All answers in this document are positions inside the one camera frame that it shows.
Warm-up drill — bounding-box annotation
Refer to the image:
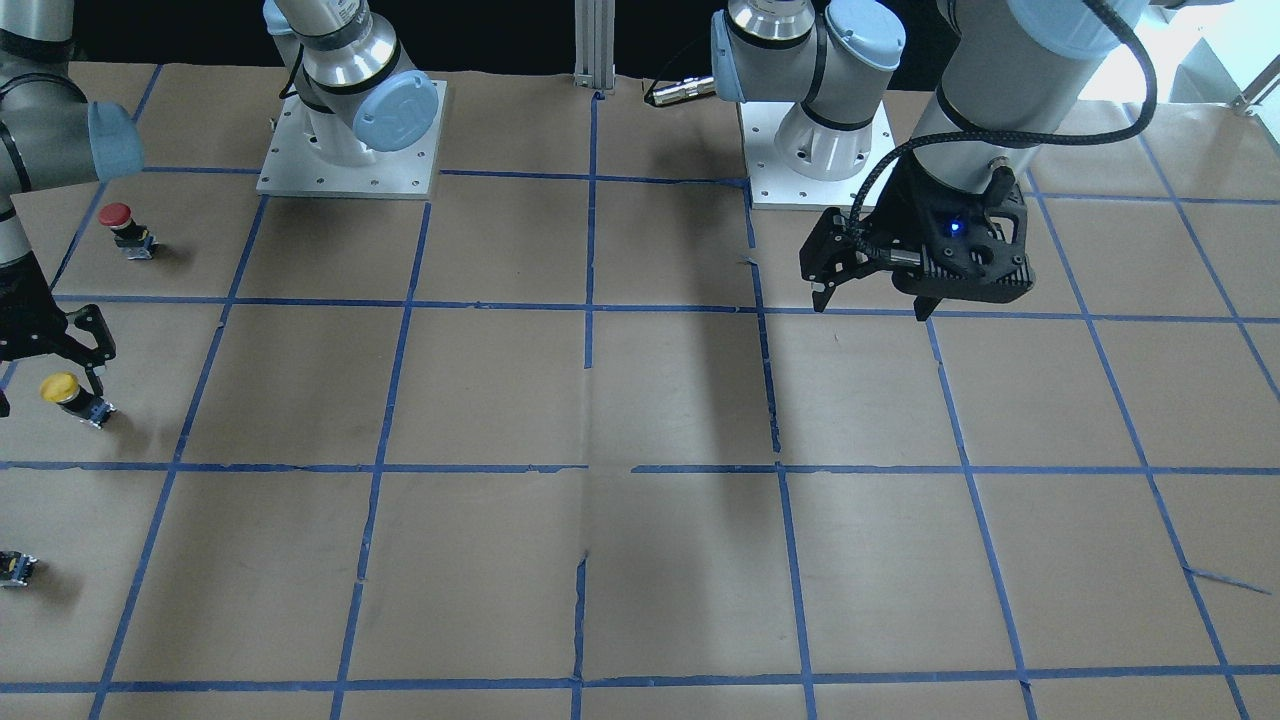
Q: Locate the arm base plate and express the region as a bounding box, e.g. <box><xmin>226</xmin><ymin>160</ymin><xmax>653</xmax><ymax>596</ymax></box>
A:
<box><xmin>256</xmin><ymin>79</ymin><xmax>451</xmax><ymax>201</ymax></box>
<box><xmin>739</xmin><ymin>102</ymin><xmax>895</xmax><ymax>211</ymax></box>

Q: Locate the aluminium frame post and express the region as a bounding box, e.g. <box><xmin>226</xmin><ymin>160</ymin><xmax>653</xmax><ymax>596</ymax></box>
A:
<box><xmin>573</xmin><ymin>0</ymin><xmax>616</xmax><ymax>94</ymax></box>

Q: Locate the yellow push button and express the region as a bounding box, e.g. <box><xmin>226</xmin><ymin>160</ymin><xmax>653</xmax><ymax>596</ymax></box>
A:
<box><xmin>38</xmin><ymin>372</ymin><xmax>116</xmax><ymax>429</ymax></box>

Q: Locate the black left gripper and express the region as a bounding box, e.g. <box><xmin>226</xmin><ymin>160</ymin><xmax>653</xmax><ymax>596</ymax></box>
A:
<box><xmin>800</xmin><ymin>160</ymin><xmax>1011</xmax><ymax>323</ymax></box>

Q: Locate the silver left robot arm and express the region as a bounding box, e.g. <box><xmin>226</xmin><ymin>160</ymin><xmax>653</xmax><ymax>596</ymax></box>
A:
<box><xmin>710</xmin><ymin>1</ymin><xmax>1158</xmax><ymax>322</ymax></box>

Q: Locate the black braided camera cable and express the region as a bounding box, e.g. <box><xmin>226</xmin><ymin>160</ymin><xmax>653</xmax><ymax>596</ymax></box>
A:
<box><xmin>849</xmin><ymin>0</ymin><xmax>1158</xmax><ymax>263</ymax></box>

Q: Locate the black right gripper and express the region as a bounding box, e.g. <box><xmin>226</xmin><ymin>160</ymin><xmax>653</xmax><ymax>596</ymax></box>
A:
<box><xmin>0</xmin><ymin>251</ymin><xmax>116</xmax><ymax>418</ymax></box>

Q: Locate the red push button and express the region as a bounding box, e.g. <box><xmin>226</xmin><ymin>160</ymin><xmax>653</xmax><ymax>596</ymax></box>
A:
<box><xmin>97</xmin><ymin>202</ymin><xmax>156</xmax><ymax>261</ymax></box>

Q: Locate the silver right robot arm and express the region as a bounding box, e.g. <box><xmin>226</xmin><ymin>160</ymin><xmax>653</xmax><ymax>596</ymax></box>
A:
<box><xmin>15</xmin><ymin>61</ymin><xmax>748</xmax><ymax>445</ymax></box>

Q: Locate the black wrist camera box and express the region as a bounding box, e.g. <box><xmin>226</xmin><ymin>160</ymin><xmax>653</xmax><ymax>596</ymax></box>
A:
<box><xmin>892</xmin><ymin>183</ymin><xmax>1036</xmax><ymax>304</ymax></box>

